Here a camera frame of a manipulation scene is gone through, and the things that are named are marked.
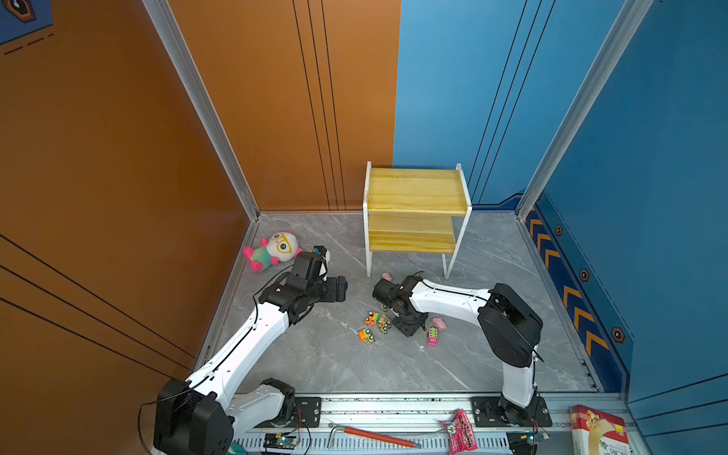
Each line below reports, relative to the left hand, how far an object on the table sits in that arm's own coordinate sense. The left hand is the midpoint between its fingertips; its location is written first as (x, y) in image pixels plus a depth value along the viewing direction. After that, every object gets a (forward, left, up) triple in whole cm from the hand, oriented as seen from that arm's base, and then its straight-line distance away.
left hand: (335, 280), depth 82 cm
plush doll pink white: (+18, +22, -8) cm, 29 cm away
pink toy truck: (-12, -29, -12) cm, 34 cm away
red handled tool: (-36, -11, -15) cm, 40 cm away
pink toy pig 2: (-8, -32, -12) cm, 35 cm away
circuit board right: (-37, -50, -16) cm, 64 cm away
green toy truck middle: (-8, -15, -12) cm, 21 cm away
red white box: (-35, -65, -10) cm, 74 cm away
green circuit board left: (-38, +12, -16) cm, 43 cm away
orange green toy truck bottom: (-12, -9, -13) cm, 20 cm away
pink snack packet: (-36, -33, -14) cm, 51 cm away
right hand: (-7, -24, -14) cm, 29 cm away
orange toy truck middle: (-6, -11, -12) cm, 18 cm away
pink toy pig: (+10, -16, -13) cm, 23 cm away
